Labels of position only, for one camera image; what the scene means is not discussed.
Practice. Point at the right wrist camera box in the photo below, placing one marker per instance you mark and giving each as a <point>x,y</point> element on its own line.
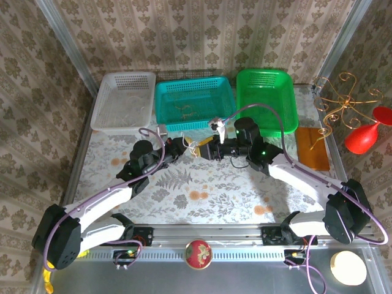
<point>218,125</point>

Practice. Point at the cream round disc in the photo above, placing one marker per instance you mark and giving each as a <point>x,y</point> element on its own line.
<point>349,268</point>

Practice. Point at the aluminium mounting rail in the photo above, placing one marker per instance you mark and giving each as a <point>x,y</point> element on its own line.
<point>208,235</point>

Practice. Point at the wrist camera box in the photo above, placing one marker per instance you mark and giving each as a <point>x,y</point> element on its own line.
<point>162,131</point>
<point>218,125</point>

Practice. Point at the aluminium frame post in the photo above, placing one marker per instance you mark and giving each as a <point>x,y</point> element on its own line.
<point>70,49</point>
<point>345,36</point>

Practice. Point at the black electronics module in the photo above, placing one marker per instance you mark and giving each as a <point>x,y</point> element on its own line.
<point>122,254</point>

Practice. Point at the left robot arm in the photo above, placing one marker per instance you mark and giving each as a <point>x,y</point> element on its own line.
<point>101,200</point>

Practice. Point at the red ball gold pattern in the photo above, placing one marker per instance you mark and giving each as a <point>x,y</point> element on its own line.
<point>198,254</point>

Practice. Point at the red plastic goblet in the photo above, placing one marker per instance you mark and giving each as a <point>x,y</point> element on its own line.
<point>361,139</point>

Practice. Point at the green plastic basket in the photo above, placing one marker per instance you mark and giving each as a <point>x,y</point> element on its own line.
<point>263,88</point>

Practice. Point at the orange brown board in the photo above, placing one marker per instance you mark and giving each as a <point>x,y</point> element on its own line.
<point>312,150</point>

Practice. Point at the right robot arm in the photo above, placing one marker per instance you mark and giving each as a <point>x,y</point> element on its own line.
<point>303,180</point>

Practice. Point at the white plastic basket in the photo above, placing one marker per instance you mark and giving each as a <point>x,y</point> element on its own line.
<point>122,88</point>

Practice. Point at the floral patterned tablecloth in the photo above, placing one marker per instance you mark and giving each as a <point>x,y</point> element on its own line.
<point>214,190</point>

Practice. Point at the teal plastic basket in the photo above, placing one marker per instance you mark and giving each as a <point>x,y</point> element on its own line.
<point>196,95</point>

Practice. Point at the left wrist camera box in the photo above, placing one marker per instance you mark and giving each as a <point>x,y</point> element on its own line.
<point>162,131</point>

